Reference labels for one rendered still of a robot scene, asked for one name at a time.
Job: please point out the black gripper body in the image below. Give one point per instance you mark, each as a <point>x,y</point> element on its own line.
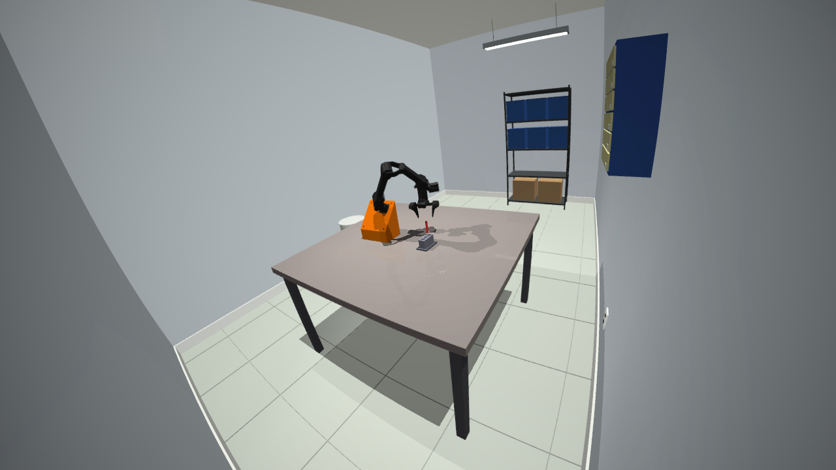
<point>434,203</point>

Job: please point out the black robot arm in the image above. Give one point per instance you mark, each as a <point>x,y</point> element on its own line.
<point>421,184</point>

